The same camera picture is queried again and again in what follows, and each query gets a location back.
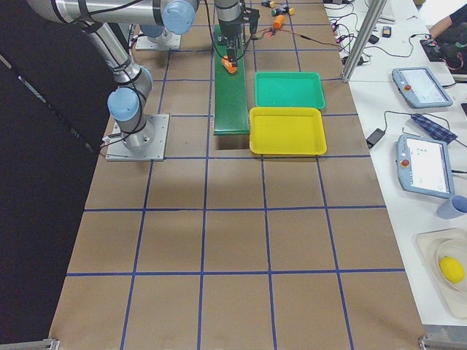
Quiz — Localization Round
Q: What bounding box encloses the yellow plastic tray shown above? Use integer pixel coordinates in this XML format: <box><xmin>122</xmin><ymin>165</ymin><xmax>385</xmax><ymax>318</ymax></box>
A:
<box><xmin>250</xmin><ymin>106</ymin><xmax>327</xmax><ymax>155</ymax></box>

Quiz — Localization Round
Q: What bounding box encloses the beige tray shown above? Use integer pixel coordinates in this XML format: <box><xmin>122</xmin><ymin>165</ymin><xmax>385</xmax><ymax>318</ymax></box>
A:
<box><xmin>415</xmin><ymin>228</ymin><xmax>466</xmax><ymax>319</ymax></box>

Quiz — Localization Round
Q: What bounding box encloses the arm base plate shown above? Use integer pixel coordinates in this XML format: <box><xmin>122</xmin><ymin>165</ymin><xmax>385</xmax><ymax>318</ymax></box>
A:
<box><xmin>105</xmin><ymin>114</ymin><xmax>169</xmax><ymax>161</ymax></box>
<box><xmin>135</xmin><ymin>32</ymin><xmax>182</xmax><ymax>51</ymax></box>

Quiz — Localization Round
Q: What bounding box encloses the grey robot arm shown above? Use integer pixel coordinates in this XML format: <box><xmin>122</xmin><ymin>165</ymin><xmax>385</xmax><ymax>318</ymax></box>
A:
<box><xmin>140</xmin><ymin>25</ymin><xmax>172</xmax><ymax>45</ymax></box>
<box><xmin>28</xmin><ymin>1</ymin><xmax>199</xmax><ymax>153</ymax></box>

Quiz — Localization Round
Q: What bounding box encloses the teach pendant tablet far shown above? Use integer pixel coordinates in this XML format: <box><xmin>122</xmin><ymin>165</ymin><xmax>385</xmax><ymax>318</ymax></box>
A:
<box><xmin>392</xmin><ymin>67</ymin><xmax>453</xmax><ymax>109</ymax></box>

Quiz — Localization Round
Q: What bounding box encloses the green plastic tray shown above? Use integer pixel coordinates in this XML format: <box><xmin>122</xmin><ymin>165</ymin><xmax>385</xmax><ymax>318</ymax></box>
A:
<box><xmin>255</xmin><ymin>71</ymin><xmax>326</xmax><ymax>109</ymax></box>

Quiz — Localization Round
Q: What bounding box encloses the blue cup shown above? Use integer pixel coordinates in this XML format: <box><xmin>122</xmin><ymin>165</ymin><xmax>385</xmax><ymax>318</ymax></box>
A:
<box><xmin>436</xmin><ymin>195</ymin><xmax>467</xmax><ymax>219</ymax></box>

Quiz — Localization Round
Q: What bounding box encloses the white bowl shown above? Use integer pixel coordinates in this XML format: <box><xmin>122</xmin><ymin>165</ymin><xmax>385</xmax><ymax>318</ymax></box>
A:
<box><xmin>436</xmin><ymin>238</ymin><xmax>466</xmax><ymax>292</ymax></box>

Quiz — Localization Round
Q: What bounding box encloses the orange cylinder marked 4680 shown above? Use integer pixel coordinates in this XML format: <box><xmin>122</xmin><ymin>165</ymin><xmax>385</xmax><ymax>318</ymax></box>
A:
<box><xmin>221</xmin><ymin>55</ymin><xmax>238</xmax><ymax>74</ymax></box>

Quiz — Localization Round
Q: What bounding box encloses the yellow lemon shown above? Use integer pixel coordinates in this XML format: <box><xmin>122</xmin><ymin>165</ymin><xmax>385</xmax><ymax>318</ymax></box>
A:
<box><xmin>439</xmin><ymin>256</ymin><xmax>465</xmax><ymax>284</ymax></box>

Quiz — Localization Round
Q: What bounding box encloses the aluminium frame post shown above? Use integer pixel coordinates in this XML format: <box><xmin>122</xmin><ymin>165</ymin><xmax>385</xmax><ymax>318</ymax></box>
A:
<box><xmin>342</xmin><ymin>0</ymin><xmax>387</xmax><ymax>82</ymax></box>

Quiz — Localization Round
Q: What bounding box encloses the black power adapter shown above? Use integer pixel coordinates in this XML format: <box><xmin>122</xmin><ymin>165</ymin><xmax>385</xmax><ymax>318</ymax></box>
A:
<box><xmin>366</xmin><ymin>128</ymin><xmax>386</xmax><ymax>149</ymax></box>

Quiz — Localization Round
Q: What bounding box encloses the teach pendant tablet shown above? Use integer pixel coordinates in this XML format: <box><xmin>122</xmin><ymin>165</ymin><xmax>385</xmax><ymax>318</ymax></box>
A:
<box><xmin>392</xmin><ymin>67</ymin><xmax>453</xmax><ymax>109</ymax></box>
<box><xmin>396</xmin><ymin>134</ymin><xmax>455</xmax><ymax>199</ymax></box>

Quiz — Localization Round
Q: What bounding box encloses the teach pendant tablet near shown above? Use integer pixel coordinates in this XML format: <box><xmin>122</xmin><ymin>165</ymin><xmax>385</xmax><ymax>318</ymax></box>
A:
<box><xmin>396</xmin><ymin>134</ymin><xmax>455</xmax><ymax>199</ymax></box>

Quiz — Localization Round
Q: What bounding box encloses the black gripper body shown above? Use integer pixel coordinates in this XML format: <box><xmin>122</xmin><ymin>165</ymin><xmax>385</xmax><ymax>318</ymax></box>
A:
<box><xmin>218</xmin><ymin>20</ymin><xmax>258</xmax><ymax>62</ymax></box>

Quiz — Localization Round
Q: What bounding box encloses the plain orange cylinder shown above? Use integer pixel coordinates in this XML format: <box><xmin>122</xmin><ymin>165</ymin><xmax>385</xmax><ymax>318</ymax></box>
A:
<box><xmin>272</xmin><ymin>15</ymin><xmax>285</xmax><ymax>30</ymax></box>

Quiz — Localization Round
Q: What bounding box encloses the blue plaid cloth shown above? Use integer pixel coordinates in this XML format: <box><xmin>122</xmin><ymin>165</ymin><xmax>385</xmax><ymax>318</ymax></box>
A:
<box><xmin>411</xmin><ymin>114</ymin><xmax>458</xmax><ymax>144</ymax></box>

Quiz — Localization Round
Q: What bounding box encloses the green conveyor belt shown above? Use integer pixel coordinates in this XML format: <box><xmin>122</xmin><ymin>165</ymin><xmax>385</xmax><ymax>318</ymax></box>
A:
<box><xmin>212</xmin><ymin>24</ymin><xmax>251</xmax><ymax>137</ymax></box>

